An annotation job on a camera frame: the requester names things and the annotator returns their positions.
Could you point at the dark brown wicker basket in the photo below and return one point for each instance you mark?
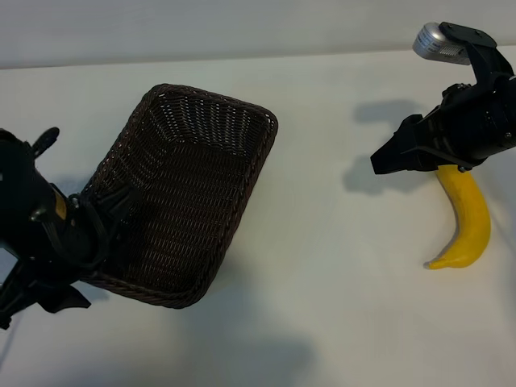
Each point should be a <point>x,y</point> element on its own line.
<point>193,181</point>

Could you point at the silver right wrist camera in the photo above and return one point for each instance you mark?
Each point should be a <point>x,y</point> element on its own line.
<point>427,40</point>

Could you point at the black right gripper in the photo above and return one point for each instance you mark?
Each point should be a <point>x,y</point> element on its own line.
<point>467,125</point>

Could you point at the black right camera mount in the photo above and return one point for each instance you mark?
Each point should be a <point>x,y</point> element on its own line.
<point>488,60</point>

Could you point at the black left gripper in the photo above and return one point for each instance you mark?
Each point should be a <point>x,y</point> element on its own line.
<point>76,242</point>

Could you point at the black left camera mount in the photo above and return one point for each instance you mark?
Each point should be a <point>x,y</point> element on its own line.
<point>24,290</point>

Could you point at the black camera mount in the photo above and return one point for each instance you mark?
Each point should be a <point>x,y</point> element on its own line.
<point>24,290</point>
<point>488,60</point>

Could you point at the yellow banana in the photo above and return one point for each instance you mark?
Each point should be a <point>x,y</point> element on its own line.
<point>471,209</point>

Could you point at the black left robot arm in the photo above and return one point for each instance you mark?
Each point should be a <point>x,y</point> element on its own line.
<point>24,181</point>

